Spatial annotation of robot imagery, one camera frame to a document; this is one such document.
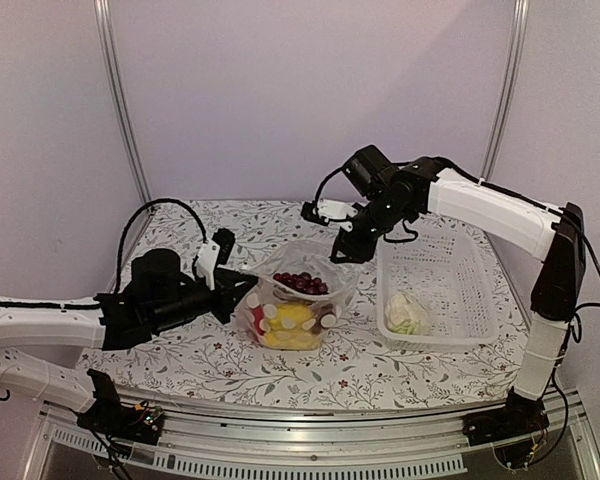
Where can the aluminium frame post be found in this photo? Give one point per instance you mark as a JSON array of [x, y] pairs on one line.
[[113, 71], [507, 91]]

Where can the white plastic basket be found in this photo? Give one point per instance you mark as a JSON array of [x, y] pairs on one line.
[[445, 273]]

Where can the aluminium front rail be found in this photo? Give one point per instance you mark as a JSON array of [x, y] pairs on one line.
[[214, 440]]

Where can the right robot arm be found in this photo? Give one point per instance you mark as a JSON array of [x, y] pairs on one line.
[[546, 237]]

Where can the floral tablecloth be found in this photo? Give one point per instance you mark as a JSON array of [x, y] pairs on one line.
[[354, 369]]

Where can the yellow corn cob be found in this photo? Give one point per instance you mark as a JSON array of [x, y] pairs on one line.
[[287, 316]]

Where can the purple grape bunch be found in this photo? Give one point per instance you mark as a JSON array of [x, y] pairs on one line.
[[303, 282]]

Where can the left aluminium frame post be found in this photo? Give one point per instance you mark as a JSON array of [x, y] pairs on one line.
[[113, 71]]

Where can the red bell pepper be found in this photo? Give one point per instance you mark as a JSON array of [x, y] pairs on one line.
[[255, 315]]

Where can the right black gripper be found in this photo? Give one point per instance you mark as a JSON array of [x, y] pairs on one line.
[[359, 251]]

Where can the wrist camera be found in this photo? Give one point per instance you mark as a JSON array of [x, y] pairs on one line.
[[212, 253], [324, 211]]

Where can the yellow lemon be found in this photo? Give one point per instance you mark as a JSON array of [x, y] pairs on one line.
[[297, 340]]

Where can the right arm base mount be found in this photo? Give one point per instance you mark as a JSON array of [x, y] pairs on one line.
[[520, 424]]

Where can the white cauliflower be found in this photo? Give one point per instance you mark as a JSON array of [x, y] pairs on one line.
[[405, 316]]

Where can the clear zip top bag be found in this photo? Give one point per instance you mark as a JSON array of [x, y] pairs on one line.
[[296, 257]]

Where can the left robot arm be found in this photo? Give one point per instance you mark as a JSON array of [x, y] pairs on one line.
[[74, 323]]

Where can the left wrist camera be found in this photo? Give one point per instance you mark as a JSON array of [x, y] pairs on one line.
[[212, 253]]

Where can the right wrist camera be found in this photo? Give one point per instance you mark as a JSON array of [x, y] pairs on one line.
[[324, 211]]

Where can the right aluminium frame post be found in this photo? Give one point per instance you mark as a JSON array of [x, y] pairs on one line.
[[507, 91]]

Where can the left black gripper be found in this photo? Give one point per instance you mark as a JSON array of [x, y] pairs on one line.
[[228, 294]]

